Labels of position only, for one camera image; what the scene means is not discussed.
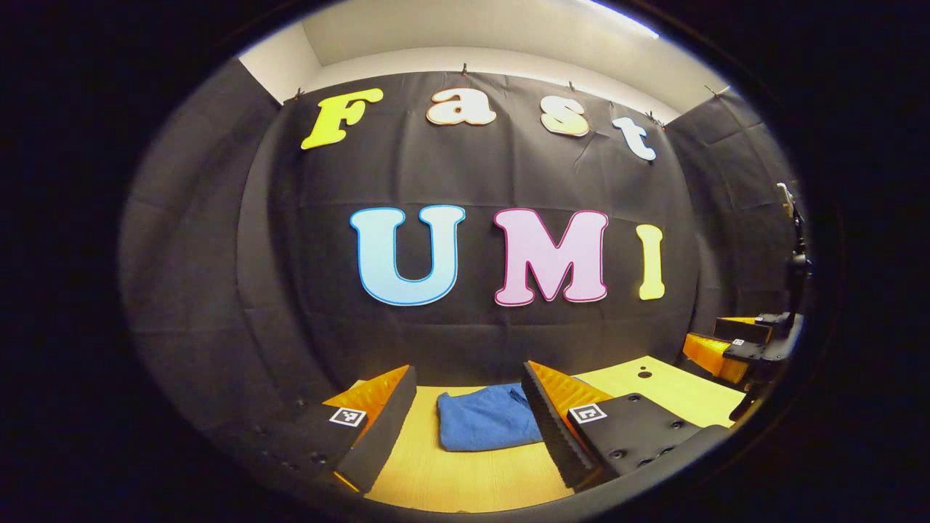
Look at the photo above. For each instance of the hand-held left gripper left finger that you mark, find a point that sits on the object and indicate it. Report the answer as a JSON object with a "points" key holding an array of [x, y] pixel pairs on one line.
{"points": [[381, 436]]}

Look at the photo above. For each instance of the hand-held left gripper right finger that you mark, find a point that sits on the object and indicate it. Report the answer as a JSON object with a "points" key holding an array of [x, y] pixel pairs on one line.
{"points": [[548, 428]]}

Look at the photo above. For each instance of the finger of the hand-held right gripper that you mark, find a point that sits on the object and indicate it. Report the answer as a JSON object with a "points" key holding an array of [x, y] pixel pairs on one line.
{"points": [[745, 351], [741, 330]]}

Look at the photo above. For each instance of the black backdrop cloth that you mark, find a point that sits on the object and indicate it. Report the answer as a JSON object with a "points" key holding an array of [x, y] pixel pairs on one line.
{"points": [[472, 181]]}

